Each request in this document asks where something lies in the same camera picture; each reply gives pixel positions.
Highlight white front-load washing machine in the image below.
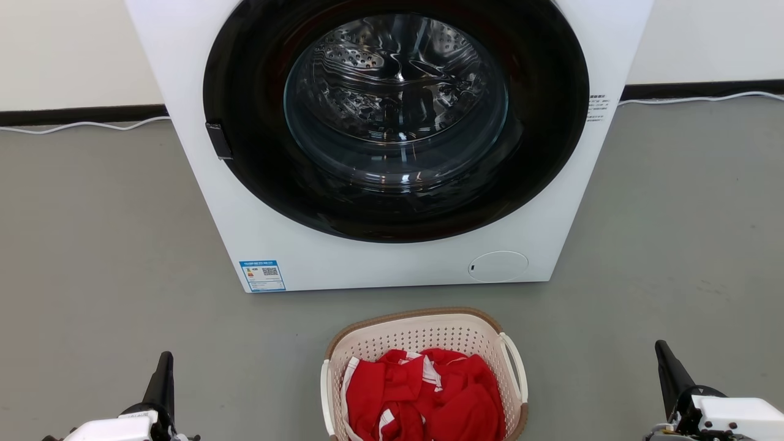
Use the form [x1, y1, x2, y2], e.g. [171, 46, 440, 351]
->
[124, 0, 655, 293]

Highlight black washer door latch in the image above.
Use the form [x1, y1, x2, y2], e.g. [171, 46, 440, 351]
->
[205, 122, 234, 161]

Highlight cream perforated laundry basket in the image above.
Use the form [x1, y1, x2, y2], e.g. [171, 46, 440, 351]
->
[320, 307, 529, 441]

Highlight blue energy label sticker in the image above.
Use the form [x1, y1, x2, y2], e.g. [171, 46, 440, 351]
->
[239, 260, 287, 293]

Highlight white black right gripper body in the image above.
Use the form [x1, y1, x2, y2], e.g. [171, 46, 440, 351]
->
[645, 385, 784, 441]

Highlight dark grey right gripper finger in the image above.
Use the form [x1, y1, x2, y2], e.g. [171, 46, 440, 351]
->
[654, 340, 697, 421]

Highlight black round glass washer door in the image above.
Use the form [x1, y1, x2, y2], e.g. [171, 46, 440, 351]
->
[203, 0, 590, 244]

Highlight red and white clothes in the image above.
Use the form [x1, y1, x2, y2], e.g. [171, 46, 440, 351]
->
[341, 348, 507, 441]

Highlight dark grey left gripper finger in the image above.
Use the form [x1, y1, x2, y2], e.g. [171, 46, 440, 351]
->
[143, 351, 176, 424]

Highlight thin white floor cable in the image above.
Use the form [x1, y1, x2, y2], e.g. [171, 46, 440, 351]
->
[0, 116, 172, 135]
[617, 91, 784, 107]

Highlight small black text label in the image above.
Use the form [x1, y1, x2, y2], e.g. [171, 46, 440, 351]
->
[587, 94, 613, 124]

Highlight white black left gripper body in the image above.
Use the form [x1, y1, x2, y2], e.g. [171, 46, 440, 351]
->
[61, 401, 187, 441]

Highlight round white filter cover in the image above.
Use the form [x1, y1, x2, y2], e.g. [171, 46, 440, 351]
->
[468, 251, 529, 284]

